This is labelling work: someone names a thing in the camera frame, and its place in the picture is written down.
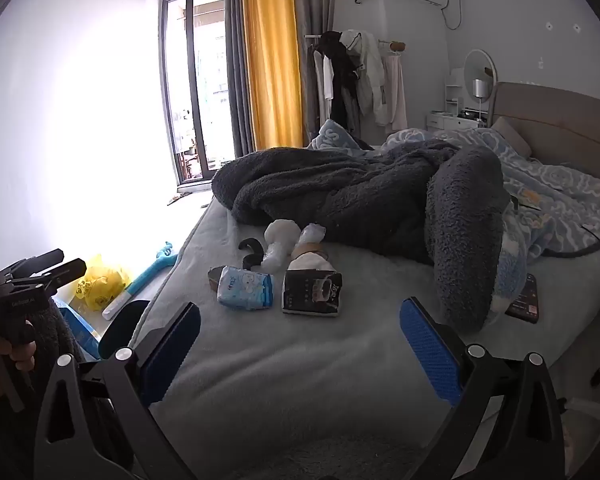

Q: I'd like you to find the pink hanging garment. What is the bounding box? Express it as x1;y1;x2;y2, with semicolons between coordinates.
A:
382;52;409;133

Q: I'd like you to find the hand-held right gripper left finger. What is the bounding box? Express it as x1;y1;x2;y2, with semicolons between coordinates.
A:
32;301;203;480

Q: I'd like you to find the light blue patterned quilt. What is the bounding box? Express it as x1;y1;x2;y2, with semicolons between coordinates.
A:
307;119;600;323

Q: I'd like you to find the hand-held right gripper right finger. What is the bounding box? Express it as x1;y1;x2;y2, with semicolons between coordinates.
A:
399;297;568;480

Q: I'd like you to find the blue cardboard box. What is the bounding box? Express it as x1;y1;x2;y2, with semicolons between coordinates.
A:
50;296;103;361

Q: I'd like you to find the grey curtain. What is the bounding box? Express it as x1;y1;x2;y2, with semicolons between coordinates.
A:
291;0;338;143
224;0;257;159

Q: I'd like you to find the person's left hand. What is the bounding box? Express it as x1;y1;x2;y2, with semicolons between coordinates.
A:
0;332;37;403

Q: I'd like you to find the black curved hook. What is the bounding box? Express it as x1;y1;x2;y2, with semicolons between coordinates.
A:
238;236;265;268

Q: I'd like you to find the blue white tissue pack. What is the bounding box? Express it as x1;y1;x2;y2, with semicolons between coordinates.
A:
216;266;273;310

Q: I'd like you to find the person's grey fleece robe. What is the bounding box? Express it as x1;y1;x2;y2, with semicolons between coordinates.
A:
27;302;88;366

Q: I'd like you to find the white desktop organiser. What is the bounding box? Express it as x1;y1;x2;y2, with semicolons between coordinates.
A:
445;82;473;116

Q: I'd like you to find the beige pillow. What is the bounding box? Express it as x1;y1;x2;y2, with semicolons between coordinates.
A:
491;116;533;158

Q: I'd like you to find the balcony glass door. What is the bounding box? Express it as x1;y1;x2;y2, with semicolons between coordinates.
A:
160;0;231;186

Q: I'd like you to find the white brown paper cup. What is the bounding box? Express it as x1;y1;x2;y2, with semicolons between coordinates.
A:
287;242;333;275

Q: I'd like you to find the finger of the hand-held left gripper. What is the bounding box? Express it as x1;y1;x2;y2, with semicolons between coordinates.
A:
10;249;65;277
39;258;88;289

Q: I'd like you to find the yellow plastic bag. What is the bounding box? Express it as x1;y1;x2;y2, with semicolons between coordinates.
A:
76;254;133;311

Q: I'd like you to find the dark grey fleece blanket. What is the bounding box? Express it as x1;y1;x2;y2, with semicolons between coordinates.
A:
211;139;512;333

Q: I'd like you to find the beige bed headboard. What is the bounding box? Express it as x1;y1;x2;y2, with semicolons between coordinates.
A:
490;81;600;186

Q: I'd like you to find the yellow curtain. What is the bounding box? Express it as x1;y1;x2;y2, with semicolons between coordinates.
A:
241;0;305;151

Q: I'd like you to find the white hanging shirt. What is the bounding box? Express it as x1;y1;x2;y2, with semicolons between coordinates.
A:
312;52;333;121

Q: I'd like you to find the black printed packet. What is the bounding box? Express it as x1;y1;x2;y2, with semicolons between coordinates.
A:
281;269;343;318

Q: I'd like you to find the silver table lamp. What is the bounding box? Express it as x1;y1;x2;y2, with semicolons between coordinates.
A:
471;79;490;123

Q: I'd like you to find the black hanging garment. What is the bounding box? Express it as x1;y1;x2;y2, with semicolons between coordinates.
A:
316;31;362;133

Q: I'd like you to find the round mirror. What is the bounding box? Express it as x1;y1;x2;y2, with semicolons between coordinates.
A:
463;49;497;101

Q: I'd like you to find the black smartphone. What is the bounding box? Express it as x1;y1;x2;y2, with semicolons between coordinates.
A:
505;273;540;323

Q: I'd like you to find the white dresser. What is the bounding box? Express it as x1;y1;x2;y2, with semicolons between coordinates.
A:
426;110;486;133

